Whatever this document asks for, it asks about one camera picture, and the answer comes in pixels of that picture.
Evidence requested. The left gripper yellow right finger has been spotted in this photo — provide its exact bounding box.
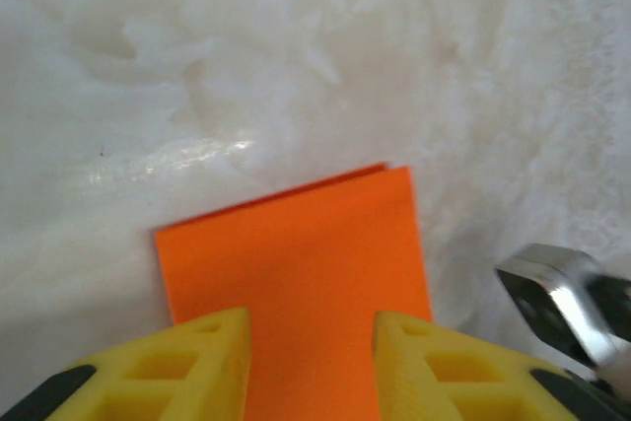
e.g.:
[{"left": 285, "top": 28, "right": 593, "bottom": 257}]
[{"left": 372, "top": 311, "right": 631, "bottom": 421}]

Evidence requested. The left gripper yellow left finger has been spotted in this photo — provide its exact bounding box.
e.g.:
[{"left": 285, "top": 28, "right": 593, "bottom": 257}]
[{"left": 0, "top": 306, "right": 252, "bottom": 421}]

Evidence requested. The orange paper sheet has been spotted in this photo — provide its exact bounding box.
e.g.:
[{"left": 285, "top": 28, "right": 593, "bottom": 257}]
[{"left": 152, "top": 163, "right": 435, "bottom": 421}]

